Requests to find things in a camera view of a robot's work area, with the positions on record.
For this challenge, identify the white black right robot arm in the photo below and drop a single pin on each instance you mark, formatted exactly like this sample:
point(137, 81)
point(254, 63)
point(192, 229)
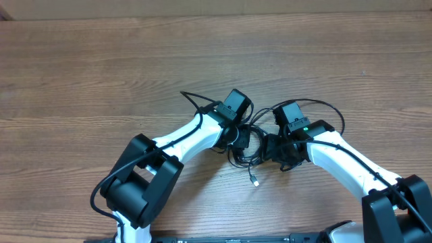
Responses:
point(394, 209)

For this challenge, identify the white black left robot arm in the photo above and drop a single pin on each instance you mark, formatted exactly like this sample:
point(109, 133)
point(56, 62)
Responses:
point(141, 181)

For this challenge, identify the brown cardboard backdrop panel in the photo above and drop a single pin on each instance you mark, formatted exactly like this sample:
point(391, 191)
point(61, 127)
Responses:
point(90, 9)

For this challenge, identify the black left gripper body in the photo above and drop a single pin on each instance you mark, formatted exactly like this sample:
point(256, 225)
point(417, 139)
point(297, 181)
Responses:
point(241, 138)

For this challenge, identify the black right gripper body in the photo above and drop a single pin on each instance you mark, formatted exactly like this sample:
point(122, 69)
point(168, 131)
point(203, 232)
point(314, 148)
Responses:
point(274, 152)

